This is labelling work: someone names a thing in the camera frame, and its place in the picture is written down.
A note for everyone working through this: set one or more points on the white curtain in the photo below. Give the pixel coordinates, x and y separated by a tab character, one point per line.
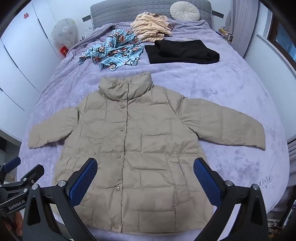
242	27

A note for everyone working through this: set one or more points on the small boxes on nightstand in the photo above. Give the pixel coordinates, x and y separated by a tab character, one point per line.
225	34

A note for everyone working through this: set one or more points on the red gift box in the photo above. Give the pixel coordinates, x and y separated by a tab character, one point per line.
64	51

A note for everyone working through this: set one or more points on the purple plush blanket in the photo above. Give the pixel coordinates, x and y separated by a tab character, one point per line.
231	97

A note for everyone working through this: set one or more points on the white wardrobe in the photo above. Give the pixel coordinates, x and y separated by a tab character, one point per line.
18	58

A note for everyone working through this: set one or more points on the grey quilted headboard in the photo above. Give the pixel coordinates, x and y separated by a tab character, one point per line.
129	8

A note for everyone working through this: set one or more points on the blue monkey print garment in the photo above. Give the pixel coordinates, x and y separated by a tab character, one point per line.
111	52

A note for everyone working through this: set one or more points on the person's left hand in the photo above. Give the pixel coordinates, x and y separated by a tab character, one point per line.
18	222

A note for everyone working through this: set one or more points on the black folded garment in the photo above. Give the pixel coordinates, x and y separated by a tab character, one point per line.
182	53

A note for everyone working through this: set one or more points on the white covered fan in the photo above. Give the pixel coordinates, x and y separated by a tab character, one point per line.
63	31

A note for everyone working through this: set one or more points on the dark framed window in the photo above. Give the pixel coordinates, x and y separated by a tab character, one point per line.
284	39

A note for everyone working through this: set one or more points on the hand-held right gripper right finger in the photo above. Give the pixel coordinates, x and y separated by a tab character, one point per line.
207	183

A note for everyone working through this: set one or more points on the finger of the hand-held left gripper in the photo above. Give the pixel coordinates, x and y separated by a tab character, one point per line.
33	172
11	165

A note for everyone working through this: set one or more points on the round white cushion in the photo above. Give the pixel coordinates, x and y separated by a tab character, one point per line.
185	11

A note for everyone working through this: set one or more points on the beige puffer jacket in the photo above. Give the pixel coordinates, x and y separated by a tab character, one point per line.
143	139

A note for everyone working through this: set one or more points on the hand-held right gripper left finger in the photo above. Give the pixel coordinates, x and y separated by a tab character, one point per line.
84	183

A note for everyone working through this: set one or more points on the red paper decoration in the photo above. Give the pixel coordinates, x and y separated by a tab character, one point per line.
25	15

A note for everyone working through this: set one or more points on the cream striped garment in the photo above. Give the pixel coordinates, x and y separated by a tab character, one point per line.
150	27

